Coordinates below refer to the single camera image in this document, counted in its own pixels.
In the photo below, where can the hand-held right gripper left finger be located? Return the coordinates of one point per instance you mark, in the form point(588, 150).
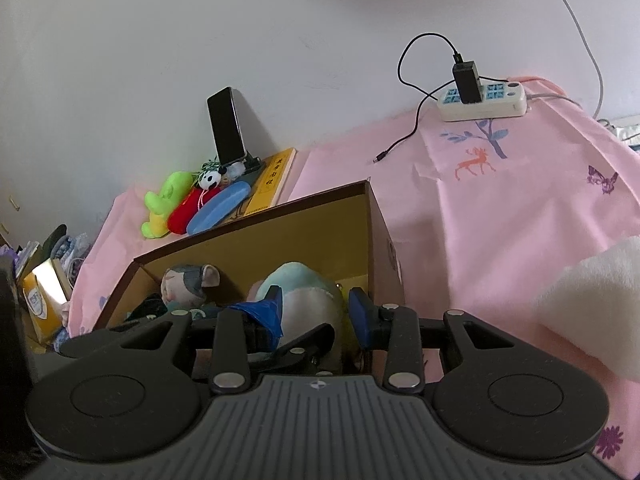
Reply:
point(274, 317)

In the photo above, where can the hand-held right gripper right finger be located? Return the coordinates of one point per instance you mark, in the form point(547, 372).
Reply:
point(360, 320)

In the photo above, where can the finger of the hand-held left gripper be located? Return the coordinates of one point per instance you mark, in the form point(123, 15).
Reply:
point(310, 342)

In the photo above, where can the pastel teal pink plush toy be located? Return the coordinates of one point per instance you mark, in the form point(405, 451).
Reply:
point(310, 295)

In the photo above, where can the brown cardboard box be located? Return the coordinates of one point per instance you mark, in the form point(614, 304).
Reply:
point(300, 240)

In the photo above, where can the white fluffy cloth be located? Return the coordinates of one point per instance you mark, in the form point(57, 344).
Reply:
point(595, 305)

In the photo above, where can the yellow carton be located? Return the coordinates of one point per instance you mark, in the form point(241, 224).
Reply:
point(42, 305)

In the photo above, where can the grey mouse plush toy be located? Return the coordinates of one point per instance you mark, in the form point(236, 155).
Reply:
point(187, 285)

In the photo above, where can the patterned bag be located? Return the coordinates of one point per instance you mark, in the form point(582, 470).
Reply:
point(72, 255)

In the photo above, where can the blue glasses case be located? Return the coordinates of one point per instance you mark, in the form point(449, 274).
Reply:
point(217, 207)

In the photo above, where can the red plush toy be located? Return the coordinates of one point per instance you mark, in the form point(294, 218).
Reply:
point(187, 212)

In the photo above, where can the yellow book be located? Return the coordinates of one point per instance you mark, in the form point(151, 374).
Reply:
point(272, 180)

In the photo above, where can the black phone stand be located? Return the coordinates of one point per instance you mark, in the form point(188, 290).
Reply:
point(252, 166)

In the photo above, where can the small bright green plush toy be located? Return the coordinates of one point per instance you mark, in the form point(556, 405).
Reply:
point(165, 200)

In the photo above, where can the pink printed sheet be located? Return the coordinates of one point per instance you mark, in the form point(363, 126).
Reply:
point(500, 220)

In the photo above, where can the black smartphone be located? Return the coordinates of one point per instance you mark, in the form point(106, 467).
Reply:
point(226, 125)

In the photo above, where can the white power strip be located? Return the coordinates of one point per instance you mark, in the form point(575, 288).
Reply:
point(495, 107)

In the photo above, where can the black charger plug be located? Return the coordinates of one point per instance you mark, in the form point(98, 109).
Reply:
point(466, 82)

